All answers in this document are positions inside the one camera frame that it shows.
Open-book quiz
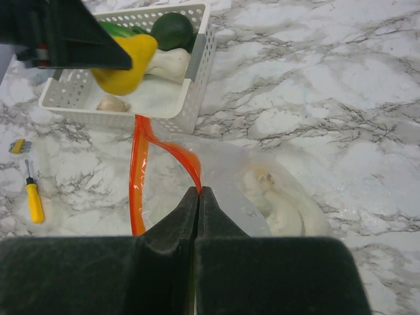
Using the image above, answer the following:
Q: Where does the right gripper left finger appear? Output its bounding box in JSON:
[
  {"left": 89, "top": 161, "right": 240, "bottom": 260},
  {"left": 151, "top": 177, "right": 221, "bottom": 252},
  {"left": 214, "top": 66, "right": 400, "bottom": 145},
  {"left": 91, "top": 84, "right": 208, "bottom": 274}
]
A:
[{"left": 1, "top": 188, "right": 199, "bottom": 314}]

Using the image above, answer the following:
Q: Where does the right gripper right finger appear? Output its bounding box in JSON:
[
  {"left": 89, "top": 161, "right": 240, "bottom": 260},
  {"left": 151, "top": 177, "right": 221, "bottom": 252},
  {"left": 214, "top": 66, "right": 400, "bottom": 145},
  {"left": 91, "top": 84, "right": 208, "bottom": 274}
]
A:
[{"left": 194, "top": 187, "right": 371, "bottom": 314}]

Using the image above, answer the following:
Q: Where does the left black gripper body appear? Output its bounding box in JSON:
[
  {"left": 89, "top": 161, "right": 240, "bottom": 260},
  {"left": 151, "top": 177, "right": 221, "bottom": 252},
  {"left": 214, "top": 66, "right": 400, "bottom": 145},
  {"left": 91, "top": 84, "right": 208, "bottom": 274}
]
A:
[{"left": 1, "top": 1, "right": 51, "bottom": 68}]

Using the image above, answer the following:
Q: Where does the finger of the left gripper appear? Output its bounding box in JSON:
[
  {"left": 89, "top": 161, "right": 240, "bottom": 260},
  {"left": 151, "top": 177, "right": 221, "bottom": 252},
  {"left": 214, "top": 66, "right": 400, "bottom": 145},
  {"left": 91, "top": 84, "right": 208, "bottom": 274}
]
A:
[{"left": 45, "top": 0, "right": 125, "bottom": 69}]

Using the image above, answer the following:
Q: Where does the white perforated plastic basket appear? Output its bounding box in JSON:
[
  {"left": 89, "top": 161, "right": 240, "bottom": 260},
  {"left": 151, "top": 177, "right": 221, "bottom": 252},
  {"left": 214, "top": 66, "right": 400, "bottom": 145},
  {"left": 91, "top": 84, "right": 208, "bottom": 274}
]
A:
[{"left": 35, "top": 1, "right": 216, "bottom": 134}]

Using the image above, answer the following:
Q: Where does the yellow toy lemon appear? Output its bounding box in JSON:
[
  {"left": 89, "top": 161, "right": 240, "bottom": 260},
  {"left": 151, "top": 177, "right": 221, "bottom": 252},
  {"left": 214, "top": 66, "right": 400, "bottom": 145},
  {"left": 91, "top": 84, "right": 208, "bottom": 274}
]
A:
[{"left": 90, "top": 34, "right": 158, "bottom": 96}]

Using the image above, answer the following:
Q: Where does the white toy mushroom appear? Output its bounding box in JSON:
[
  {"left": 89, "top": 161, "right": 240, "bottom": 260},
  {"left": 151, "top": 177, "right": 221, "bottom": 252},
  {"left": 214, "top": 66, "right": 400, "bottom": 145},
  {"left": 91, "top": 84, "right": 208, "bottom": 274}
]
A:
[{"left": 243, "top": 167, "right": 331, "bottom": 237}]

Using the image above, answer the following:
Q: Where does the clear orange zip bag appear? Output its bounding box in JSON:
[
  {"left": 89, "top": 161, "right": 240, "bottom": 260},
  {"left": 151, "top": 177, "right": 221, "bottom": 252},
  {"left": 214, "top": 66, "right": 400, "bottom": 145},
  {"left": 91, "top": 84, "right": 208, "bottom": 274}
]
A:
[{"left": 129, "top": 115, "right": 331, "bottom": 237}]

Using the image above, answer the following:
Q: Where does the toy garlic bulb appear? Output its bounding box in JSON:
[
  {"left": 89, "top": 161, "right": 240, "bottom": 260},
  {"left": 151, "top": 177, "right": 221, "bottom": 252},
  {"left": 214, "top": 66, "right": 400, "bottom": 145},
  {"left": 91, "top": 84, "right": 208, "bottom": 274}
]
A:
[{"left": 96, "top": 95, "right": 129, "bottom": 112}]

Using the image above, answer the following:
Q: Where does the dark green toy avocado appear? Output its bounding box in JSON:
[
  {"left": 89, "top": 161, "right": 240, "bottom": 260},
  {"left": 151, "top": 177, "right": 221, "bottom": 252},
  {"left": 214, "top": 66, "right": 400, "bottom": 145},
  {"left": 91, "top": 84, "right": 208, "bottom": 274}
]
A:
[{"left": 150, "top": 12, "right": 197, "bottom": 53}]

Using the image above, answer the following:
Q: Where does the toy bok choy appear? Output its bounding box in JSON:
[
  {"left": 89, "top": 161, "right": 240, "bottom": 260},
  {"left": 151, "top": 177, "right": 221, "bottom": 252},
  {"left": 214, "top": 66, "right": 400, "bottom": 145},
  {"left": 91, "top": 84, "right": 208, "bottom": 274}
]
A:
[{"left": 99, "top": 21, "right": 190, "bottom": 83}]

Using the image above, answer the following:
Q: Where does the small yellow grey connector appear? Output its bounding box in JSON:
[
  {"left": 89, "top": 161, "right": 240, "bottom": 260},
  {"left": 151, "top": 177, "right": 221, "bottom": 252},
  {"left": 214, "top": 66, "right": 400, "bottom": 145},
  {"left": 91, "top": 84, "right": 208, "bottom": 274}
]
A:
[{"left": 9, "top": 138, "right": 32, "bottom": 154}]

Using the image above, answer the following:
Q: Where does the yellow handled screwdriver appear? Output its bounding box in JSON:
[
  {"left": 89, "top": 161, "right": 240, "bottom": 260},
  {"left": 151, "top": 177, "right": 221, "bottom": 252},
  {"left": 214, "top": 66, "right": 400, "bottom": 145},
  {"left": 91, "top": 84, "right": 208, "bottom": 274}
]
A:
[{"left": 25, "top": 159, "right": 45, "bottom": 224}]

